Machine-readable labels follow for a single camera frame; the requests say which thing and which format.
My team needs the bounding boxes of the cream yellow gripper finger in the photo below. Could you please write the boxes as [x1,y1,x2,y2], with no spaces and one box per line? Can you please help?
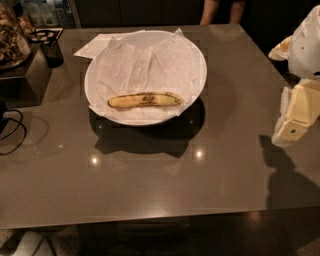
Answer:
[271,79,320,147]

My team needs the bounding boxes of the white rounded gripper body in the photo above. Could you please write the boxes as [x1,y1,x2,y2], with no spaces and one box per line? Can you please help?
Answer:
[268,5,320,80]

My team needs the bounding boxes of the yellow spotted banana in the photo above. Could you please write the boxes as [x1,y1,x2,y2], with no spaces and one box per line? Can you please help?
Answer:
[108,92,184,108]

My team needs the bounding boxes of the white round bowl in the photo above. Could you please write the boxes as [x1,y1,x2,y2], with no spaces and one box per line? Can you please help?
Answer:
[83,29,208,127]

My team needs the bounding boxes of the person's legs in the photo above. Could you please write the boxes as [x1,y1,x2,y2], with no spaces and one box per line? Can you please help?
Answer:
[200,0,246,25]

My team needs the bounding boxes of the white paper towel liner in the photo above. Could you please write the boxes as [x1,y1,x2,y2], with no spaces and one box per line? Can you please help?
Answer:
[88,27,198,122]

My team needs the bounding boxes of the white paper sheet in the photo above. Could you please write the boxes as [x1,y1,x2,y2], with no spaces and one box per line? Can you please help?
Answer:
[74,30,140,59]

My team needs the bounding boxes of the black holder cup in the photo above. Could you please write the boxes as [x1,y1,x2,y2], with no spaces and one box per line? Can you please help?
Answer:
[30,29,64,68]

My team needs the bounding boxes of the white bottles on shelf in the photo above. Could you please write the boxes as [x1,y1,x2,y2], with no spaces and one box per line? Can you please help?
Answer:
[21,0,74,28]

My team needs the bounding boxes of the dark brown box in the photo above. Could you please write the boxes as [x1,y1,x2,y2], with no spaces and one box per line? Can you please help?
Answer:
[0,44,52,108]

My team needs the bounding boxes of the glass jar of snacks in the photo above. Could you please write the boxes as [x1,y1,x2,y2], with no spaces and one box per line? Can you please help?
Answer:
[0,0,31,70]

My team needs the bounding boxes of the white object under table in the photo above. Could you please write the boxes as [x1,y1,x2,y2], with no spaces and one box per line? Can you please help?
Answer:
[10,231,56,256]

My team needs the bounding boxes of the black cable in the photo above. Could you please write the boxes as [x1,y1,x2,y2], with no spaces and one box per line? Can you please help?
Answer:
[0,99,28,157]

